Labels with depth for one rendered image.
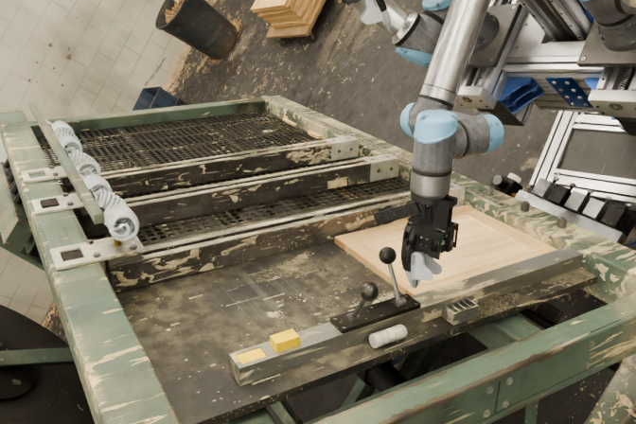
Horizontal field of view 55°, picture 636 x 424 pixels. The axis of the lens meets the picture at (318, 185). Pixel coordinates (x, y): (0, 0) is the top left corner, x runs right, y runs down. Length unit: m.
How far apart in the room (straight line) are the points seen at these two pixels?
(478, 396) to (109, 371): 0.63
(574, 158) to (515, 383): 1.60
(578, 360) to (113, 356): 0.89
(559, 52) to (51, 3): 5.39
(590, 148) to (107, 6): 5.21
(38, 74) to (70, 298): 5.35
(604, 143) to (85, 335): 2.10
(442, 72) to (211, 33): 4.79
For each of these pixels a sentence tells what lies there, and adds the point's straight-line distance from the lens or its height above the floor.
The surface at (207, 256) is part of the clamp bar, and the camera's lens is 1.52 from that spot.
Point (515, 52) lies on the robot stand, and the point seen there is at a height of 0.95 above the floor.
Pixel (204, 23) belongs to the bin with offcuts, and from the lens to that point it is 5.91.
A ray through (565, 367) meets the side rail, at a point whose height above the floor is 1.17.
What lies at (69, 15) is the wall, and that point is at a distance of 6.66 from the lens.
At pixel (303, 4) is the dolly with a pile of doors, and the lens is 4.81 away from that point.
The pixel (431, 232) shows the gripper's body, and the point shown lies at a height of 1.50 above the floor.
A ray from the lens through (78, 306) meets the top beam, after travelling 1.27.
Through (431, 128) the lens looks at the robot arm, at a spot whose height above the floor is 1.63.
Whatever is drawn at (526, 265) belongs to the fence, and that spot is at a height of 1.05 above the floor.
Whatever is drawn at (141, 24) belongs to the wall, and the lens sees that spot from 6.88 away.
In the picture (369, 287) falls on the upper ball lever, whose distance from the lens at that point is 1.16.
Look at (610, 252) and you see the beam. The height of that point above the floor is 0.87.
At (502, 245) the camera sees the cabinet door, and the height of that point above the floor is 0.98.
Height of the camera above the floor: 2.36
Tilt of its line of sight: 37 degrees down
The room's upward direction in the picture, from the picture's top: 59 degrees counter-clockwise
